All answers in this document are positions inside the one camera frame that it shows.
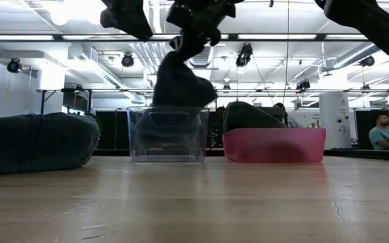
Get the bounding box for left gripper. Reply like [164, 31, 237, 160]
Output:
[100, 0, 154, 42]

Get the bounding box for olive green cap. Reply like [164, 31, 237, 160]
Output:
[223, 101, 287, 133]

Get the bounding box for white printed sign board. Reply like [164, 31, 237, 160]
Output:
[294, 111, 321, 129]

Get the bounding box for black table rail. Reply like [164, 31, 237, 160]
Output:
[91, 147, 389, 163]

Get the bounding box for black metal frame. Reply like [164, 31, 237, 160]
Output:
[35, 88, 389, 115]

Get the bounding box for clear plastic bin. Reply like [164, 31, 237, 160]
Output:
[126, 106, 211, 163]

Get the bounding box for black cap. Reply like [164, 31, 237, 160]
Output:
[134, 50, 218, 155]

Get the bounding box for pink plastic bin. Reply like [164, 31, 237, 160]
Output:
[222, 127, 327, 165]

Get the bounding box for overhead rig frame bar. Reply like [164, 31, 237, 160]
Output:
[0, 32, 371, 43]

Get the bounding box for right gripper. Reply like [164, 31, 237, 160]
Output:
[166, 0, 246, 63]

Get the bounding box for person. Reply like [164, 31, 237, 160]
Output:
[368, 113, 389, 151]
[274, 102, 305, 129]

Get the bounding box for black partition panel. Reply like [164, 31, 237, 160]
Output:
[355, 109, 389, 150]
[95, 109, 130, 151]

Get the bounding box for white round column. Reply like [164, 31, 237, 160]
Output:
[319, 91, 351, 151]

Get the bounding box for ceiling air vent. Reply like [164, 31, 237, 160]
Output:
[189, 45, 215, 70]

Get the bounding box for thin hanging wire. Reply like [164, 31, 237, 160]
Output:
[283, 0, 290, 105]

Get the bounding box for blue denim jeans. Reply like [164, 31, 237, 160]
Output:
[0, 112, 101, 177]

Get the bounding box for black rectangular monitor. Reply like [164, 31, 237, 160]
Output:
[258, 107, 285, 123]

